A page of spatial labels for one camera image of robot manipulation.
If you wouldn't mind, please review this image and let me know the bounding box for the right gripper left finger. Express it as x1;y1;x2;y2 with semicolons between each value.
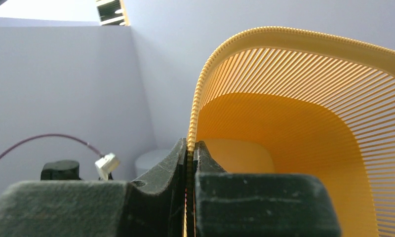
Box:
0;139;187;237

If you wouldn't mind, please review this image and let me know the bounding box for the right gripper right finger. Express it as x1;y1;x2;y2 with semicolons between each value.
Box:
193;142;342;237

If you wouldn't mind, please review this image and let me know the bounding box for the light grey plastic bucket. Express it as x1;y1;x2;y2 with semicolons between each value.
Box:
135;149;171;177

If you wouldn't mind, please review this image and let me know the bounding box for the yellow mesh waste basket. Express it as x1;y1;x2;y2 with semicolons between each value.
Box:
186;27;395;237

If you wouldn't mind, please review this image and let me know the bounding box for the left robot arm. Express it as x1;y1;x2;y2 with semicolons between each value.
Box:
40;160;82;180

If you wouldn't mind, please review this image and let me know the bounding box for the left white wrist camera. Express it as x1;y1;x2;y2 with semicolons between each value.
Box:
94;153;120;180

